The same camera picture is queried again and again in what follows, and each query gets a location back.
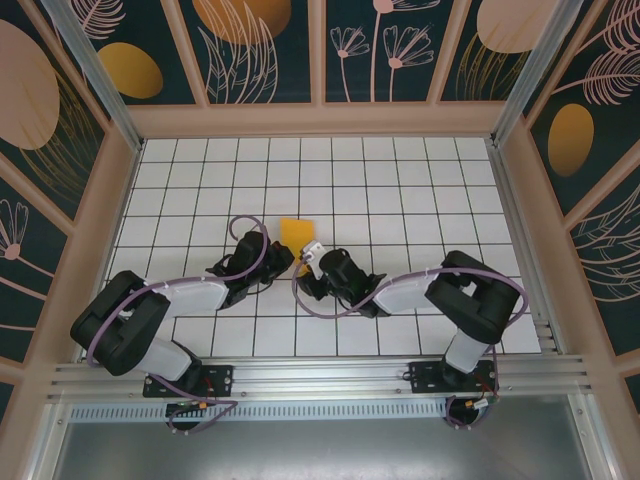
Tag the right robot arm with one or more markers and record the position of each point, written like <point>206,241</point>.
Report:
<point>475,300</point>

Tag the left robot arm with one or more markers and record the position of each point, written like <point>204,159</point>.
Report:
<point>120,320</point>

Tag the grey metal shelf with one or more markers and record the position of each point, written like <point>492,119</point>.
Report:
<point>320,450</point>

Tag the long aluminium mounting rail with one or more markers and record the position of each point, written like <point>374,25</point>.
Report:
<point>320,375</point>

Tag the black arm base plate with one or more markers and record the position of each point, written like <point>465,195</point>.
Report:
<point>425,377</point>
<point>220,380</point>

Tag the aluminium side rail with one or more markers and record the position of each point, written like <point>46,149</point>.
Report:
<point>520,250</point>

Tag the aluminium frame post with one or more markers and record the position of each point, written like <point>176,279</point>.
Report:
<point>530,65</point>
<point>95,75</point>

